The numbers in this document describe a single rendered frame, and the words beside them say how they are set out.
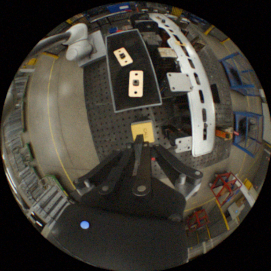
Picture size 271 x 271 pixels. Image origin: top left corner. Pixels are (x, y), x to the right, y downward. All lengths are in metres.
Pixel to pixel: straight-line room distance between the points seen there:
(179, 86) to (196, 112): 0.20
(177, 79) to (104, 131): 0.68
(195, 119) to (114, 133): 0.62
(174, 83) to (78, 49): 0.64
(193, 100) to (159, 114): 0.34
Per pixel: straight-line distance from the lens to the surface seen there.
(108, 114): 0.79
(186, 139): 0.43
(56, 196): 3.99
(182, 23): 1.05
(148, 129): 0.27
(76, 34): 0.75
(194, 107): 0.50
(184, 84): 0.37
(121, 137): 0.78
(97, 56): 0.96
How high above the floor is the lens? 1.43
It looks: 74 degrees down
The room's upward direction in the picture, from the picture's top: 160 degrees counter-clockwise
